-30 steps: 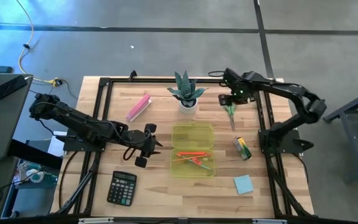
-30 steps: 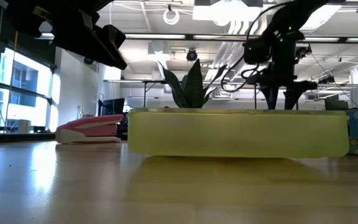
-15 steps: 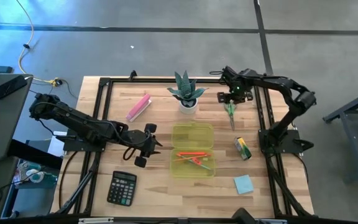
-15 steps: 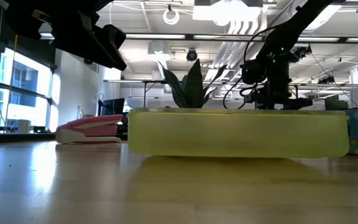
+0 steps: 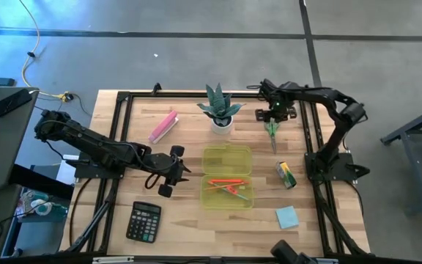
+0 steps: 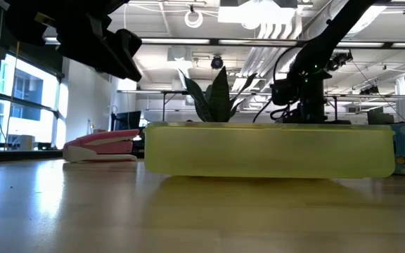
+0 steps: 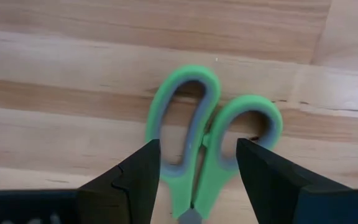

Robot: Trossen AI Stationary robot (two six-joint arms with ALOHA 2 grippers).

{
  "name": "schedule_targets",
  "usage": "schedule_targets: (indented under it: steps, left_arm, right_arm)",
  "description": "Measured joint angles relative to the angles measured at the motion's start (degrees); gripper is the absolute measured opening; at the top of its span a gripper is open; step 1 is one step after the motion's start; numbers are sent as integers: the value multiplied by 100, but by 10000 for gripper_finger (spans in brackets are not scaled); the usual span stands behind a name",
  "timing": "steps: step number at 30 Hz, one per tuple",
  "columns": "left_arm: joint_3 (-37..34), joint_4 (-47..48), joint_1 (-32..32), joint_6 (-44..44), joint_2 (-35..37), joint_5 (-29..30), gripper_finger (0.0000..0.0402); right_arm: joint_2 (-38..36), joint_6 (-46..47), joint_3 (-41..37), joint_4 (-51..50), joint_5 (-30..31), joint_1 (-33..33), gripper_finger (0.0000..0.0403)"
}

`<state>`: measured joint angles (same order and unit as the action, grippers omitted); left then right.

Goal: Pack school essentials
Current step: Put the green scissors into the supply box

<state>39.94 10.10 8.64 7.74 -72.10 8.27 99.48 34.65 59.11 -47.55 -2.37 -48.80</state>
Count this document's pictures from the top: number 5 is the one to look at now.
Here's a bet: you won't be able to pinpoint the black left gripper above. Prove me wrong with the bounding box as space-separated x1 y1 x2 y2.
145 144 192 199

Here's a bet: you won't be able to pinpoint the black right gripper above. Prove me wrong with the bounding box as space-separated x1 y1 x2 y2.
253 78 299 128

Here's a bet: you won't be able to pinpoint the green-handled scissors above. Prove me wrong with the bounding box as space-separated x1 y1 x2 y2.
264 117 281 155

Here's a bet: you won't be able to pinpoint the orange pencil with pink eraser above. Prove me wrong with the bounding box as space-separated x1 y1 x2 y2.
203 182 247 191

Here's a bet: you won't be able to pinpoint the red pen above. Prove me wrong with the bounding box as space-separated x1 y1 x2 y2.
207 178 251 185

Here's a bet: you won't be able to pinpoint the small colourful crayon box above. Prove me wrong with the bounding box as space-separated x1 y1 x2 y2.
275 160 298 190

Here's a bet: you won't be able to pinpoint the green pencil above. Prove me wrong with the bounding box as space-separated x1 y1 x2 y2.
212 183 251 202

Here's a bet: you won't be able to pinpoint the blue sticky note pad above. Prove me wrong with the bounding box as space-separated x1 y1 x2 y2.
275 205 300 230

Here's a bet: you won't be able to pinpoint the translucent yellow-green pencil case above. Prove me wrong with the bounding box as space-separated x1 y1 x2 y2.
200 144 255 210

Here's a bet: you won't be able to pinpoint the pink and white stapler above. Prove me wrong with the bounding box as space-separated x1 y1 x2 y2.
147 109 179 144

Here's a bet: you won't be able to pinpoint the potted succulent in white pot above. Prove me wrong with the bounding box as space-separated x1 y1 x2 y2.
196 82 247 136

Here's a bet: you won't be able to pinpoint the black desk calculator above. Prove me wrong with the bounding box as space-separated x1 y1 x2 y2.
125 200 163 244

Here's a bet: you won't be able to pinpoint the small white box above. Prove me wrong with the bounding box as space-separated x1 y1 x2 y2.
56 153 82 186

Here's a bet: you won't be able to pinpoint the black rounded object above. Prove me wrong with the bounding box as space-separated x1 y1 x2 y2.
269 239 319 264

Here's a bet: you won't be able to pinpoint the teal and white tape rolls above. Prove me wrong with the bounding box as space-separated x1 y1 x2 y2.
16 189 69 224

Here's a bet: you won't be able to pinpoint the black flat panel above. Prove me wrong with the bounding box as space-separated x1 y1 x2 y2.
8 164 75 201

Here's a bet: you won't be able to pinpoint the blue-grey metal cart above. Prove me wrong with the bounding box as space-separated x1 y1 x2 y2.
380 100 422 216

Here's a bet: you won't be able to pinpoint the blue storage bin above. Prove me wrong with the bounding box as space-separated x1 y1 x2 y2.
0 186 71 257

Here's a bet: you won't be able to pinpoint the dark grey desk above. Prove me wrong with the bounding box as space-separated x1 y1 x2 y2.
0 87 40 190

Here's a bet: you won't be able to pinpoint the black smartphone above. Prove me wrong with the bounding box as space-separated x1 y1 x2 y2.
0 88 34 118

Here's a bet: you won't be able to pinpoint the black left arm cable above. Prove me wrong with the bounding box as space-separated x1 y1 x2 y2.
144 172 163 190

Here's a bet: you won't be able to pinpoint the black aluminium table frame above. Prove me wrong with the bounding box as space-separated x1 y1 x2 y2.
62 89 373 257

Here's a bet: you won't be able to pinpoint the black power cable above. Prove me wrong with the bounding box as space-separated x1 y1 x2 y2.
68 177 94 247
346 180 365 217

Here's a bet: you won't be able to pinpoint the thin black floor cable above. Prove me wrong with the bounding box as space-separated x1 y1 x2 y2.
34 93 90 117

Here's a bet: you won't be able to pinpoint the yellow floor cable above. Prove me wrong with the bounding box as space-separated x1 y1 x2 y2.
18 0 67 100

